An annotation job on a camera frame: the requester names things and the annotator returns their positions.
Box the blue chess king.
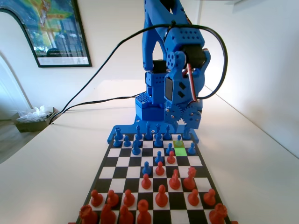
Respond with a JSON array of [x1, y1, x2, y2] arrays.
[[144, 121, 152, 140]]

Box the black and white chessboard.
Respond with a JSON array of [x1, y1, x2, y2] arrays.
[[76, 133, 231, 224]]

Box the red chess rook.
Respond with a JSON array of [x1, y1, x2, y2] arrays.
[[78, 204, 99, 224], [208, 203, 228, 224]]

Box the black framed map poster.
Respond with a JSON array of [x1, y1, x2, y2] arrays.
[[0, 0, 93, 69]]

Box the crumpled clear plastic wrap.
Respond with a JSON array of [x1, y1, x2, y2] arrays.
[[17, 105, 53, 123]]

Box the cardboard box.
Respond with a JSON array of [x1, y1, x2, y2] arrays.
[[13, 106, 59, 133]]

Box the white door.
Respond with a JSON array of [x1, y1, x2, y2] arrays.
[[0, 50, 33, 121]]

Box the red white servo wires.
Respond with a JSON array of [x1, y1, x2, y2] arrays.
[[185, 64, 203, 102]]

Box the blue arm base mount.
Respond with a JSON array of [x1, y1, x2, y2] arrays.
[[107, 92, 201, 144]]

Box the thick black camera cable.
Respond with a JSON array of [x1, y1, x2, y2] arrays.
[[48, 23, 229, 126]]

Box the black power cable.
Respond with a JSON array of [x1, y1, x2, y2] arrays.
[[48, 93, 143, 126]]

